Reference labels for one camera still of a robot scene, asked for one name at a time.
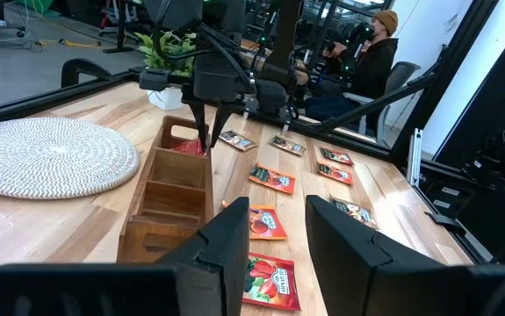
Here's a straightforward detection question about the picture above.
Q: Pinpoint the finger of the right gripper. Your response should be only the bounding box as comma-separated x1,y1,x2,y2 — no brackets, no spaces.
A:
189,101,209,151
210,103,235,148

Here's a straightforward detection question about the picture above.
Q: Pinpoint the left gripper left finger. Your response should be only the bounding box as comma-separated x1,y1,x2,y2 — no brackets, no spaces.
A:
157,197,251,316

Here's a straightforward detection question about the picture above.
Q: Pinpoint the black curved clamp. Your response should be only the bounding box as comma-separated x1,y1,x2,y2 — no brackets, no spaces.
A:
61,58,115,89

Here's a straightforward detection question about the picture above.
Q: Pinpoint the green plant in white pot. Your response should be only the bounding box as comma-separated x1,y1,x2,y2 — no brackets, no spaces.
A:
133,30,197,111

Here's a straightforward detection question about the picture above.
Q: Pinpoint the wooden tea box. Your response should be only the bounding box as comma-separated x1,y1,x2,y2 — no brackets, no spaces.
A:
117,114,215,264

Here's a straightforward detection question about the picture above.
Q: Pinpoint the black floor stand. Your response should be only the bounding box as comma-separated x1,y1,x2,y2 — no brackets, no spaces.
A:
102,0,137,54

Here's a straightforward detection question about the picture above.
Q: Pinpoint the red strawberry tea packet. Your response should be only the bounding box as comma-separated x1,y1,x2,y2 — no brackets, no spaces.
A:
320,147,355,167
170,138,207,157
242,252,302,312

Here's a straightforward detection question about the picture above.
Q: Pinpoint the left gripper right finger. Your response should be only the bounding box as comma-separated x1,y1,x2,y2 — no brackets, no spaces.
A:
306,195,446,316

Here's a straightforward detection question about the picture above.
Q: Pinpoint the office chair base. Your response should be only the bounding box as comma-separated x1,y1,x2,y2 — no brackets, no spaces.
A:
0,15,27,43

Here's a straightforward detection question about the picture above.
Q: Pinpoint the person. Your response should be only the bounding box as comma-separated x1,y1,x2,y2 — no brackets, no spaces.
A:
304,9,400,133

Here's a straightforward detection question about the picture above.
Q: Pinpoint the yellow floor cable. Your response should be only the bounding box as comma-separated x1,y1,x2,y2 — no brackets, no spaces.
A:
36,38,103,49

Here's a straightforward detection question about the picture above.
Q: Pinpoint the silver metal bracket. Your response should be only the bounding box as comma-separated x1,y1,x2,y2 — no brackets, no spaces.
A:
408,127,424,188

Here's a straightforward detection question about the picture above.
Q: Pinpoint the round woven white mat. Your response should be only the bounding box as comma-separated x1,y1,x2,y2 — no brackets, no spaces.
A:
0,117,141,201

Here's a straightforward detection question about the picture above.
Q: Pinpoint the grey office chair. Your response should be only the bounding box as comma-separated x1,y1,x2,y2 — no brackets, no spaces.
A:
343,61,422,146

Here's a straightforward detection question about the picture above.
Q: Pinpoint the orange tea packet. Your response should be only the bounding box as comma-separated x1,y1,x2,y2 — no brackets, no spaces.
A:
248,162,297,196
221,200,289,241
316,162,354,186

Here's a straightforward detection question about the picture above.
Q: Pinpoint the beige tea packet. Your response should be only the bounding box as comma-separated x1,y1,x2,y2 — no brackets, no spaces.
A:
271,134,307,157
218,129,258,153
329,195,379,230

